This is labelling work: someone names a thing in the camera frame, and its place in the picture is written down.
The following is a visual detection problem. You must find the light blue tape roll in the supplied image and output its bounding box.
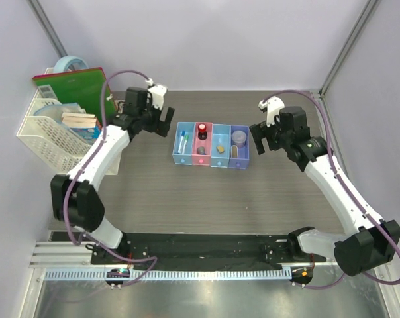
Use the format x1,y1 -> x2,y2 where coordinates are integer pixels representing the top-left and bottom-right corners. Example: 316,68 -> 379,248
53,56 -> 89,74

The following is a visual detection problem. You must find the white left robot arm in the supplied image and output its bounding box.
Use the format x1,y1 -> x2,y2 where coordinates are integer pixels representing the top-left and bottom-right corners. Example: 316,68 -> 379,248
50,84 -> 175,264

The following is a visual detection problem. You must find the green white marker pen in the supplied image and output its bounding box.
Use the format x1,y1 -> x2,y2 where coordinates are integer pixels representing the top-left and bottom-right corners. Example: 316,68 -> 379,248
182,134 -> 189,154

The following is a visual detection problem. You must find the purple drawer box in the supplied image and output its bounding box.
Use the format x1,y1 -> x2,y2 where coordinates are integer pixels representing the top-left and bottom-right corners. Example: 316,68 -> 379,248
228,125 -> 250,169

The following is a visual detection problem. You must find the green folder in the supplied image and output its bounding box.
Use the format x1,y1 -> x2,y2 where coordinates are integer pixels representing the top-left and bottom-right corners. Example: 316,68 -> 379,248
32,68 -> 106,123

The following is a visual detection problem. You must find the clear blue plastic pouch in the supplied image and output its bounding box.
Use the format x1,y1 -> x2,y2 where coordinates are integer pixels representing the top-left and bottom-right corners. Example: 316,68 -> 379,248
34,103 -> 86,126

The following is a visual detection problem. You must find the red black stamp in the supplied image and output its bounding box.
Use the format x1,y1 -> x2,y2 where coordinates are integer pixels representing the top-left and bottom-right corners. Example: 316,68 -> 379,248
197,123 -> 207,140

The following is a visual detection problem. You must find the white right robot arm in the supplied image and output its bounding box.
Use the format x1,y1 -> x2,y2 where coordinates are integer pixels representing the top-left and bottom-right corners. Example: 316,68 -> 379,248
250,98 -> 400,276

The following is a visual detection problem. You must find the light blue drawer box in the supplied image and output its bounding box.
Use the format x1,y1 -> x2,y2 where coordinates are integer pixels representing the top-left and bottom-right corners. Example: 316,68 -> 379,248
172,122 -> 195,165

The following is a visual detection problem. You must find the blue white marker pen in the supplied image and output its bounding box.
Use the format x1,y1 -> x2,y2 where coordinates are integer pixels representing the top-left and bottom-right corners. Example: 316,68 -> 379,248
177,131 -> 185,154

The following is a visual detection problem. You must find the white mesh file organizer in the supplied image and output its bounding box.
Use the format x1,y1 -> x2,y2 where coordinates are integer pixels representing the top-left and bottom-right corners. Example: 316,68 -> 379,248
15,67 -> 130,176

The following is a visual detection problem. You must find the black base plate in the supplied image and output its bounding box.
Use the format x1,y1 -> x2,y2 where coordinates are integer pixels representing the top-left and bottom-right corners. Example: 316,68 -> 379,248
50,231 -> 327,271

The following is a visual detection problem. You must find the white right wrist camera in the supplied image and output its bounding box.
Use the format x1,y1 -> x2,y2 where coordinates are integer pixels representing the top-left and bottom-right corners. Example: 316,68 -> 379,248
258,96 -> 285,127

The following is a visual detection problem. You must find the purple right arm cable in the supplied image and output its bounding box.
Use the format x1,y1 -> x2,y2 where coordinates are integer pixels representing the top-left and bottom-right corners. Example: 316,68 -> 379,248
259,89 -> 400,290

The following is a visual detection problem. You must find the white slotted cable duct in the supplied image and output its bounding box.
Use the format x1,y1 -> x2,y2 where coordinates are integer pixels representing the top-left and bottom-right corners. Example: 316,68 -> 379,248
44,268 -> 292,282

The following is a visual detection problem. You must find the stack of notebooks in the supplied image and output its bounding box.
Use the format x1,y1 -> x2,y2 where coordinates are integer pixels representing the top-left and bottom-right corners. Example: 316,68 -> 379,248
62,112 -> 98,129

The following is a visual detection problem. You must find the pink drawer box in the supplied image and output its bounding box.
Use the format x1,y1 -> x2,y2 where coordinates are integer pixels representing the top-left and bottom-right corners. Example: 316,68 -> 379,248
191,122 -> 213,166

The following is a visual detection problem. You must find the pink staple remover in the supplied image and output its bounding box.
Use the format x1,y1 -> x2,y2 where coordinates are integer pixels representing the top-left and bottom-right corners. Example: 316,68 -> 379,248
231,145 -> 238,158

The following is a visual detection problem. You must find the blue grey pencil sharpener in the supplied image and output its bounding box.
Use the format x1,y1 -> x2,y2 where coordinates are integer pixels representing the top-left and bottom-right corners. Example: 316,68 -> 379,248
196,146 -> 207,155

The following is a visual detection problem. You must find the clear paperclip jar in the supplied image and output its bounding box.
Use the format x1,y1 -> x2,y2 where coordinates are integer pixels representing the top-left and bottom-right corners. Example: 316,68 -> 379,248
232,130 -> 247,148

